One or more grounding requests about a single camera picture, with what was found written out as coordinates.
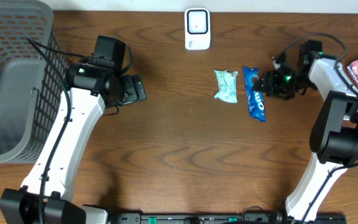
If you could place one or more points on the white barcode scanner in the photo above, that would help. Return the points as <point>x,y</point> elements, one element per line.
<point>197,28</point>

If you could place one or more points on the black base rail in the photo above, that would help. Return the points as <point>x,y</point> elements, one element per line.
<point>252,217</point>

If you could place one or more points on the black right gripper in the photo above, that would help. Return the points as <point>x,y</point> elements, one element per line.
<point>266,84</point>

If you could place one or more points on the blue Oreo cookie packet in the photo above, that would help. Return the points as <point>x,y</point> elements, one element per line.
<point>254,98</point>

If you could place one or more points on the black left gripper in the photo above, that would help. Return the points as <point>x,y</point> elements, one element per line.
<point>134,88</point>

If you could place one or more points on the grey plastic mesh basket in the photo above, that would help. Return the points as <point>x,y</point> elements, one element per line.
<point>29,89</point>

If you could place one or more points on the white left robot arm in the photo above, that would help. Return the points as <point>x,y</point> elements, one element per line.
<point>46,194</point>

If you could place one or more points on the mint green snack packet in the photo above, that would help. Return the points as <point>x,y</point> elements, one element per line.
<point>227,86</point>

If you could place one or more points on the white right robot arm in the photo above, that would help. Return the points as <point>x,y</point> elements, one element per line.
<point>334,136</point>

